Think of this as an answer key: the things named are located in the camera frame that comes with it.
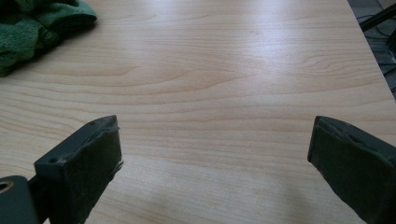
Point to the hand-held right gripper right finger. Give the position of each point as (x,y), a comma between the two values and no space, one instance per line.
(358,168)

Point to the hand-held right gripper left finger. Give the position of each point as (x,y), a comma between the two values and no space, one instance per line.
(84,168)

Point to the green fluffy towel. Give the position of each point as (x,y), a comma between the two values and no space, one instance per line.
(28,28)

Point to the black metal stand leg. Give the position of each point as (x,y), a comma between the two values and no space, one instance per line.
(377,17)

